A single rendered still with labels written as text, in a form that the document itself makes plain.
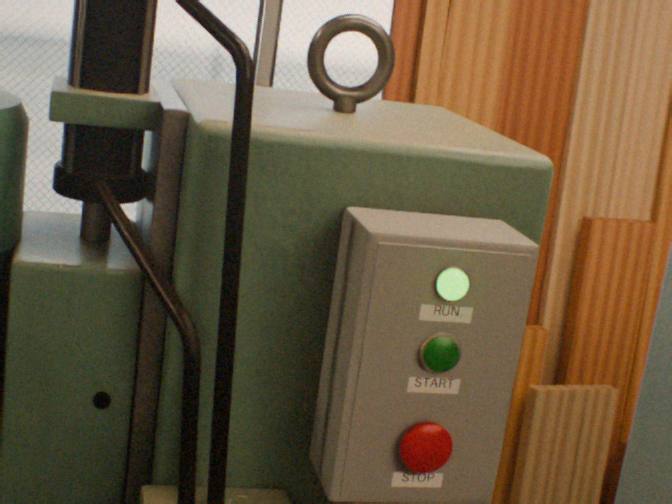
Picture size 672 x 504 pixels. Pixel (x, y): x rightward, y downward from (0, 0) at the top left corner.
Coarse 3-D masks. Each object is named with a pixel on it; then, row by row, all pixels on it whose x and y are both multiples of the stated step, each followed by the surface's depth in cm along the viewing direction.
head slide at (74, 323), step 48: (48, 240) 71; (96, 240) 72; (48, 288) 66; (96, 288) 67; (144, 288) 68; (48, 336) 67; (96, 336) 67; (48, 384) 67; (96, 384) 68; (48, 432) 68; (96, 432) 69; (0, 480) 69; (48, 480) 69; (96, 480) 70
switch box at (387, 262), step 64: (384, 256) 59; (448, 256) 60; (512, 256) 61; (384, 320) 60; (512, 320) 62; (320, 384) 66; (384, 384) 61; (512, 384) 63; (320, 448) 65; (384, 448) 62
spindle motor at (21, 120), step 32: (0, 96) 70; (0, 128) 65; (0, 160) 66; (0, 192) 66; (0, 224) 67; (0, 256) 68; (0, 288) 68; (0, 320) 70; (0, 352) 71; (0, 384) 71; (0, 416) 72
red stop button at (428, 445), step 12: (408, 432) 62; (420, 432) 61; (432, 432) 61; (444, 432) 62; (408, 444) 61; (420, 444) 61; (432, 444) 62; (444, 444) 62; (408, 456) 62; (420, 456) 62; (432, 456) 62; (444, 456) 62; (420, 468) 62; (432, 468) 62
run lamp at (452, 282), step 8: (440, 272) 60; (448, 272) 60; (456, 272) 60; (464, 272) 60; (440, 280) 60; (448, 280) 60; (456, 280) 60; (464, 280) 60; (440, 288) 60; (448, 288) 60; (456, 288) 60; (464, 288) 60; (440, 296) 60; (448, 296) 60; (456, 296) 60
